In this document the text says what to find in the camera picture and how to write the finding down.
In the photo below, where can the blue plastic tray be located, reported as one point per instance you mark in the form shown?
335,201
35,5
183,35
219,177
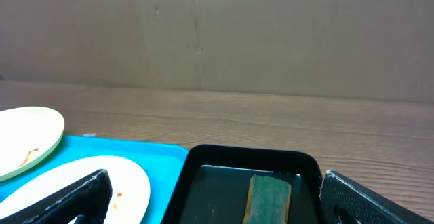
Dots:
161,162

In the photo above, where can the green and yellow sponge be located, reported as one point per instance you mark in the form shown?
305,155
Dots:
268,201

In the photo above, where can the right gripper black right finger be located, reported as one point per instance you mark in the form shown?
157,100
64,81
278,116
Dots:
346,201

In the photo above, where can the black plastic tray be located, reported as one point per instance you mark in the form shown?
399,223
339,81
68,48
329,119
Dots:
214,181

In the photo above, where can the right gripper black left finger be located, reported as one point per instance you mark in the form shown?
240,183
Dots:
85,201

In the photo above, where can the yellow-green plate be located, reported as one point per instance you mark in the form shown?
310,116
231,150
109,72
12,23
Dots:
28,136

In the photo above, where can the white plate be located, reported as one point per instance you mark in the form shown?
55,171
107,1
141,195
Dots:
130,185

